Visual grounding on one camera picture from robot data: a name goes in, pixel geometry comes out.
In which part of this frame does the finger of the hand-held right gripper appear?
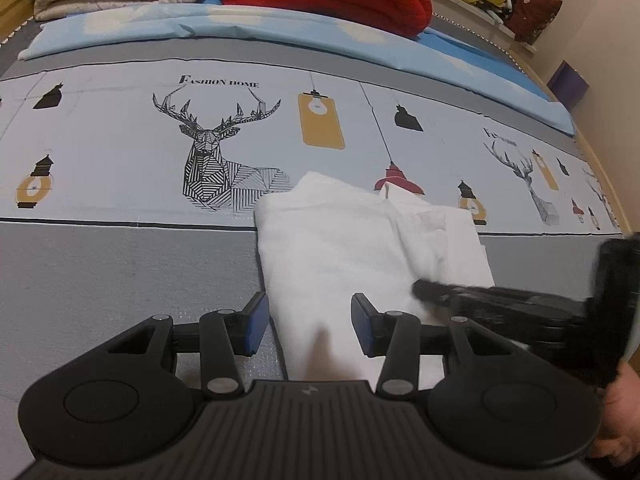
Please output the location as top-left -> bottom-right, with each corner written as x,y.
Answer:
440,301 -> 603,352
411,280 -> 592,312

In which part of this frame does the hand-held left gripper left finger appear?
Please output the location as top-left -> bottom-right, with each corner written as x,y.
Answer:
107,291 -> 272,395

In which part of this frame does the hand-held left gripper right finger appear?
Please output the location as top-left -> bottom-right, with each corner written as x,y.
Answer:
351,292 -> 507,395

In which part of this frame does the white long-sleeve shirt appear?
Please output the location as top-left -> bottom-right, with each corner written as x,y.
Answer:
254,171 -> 497,392

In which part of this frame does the person's right hand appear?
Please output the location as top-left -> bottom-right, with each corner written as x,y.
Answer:
586,360 -> 640,463

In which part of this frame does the grey deer-print bed sheet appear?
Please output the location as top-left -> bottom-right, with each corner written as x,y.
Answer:
0,10 -> 640,411

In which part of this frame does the purple box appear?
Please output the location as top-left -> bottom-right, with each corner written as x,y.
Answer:
550,60 -> 587,112

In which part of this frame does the white window sill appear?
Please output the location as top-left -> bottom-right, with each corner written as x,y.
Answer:
420,0 -> 538,58

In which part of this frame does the maroon cushion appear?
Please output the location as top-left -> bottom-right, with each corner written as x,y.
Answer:
505,0 -> 564,44

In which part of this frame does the light blue sheet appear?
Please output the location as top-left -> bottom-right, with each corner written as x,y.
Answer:
17,0 -> 577,137

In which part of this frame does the wooden headboard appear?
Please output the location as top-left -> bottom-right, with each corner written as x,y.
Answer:
0,0 -> 37,42

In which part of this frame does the wooden bed frame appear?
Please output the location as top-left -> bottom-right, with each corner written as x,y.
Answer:
525,35 -> 640,241

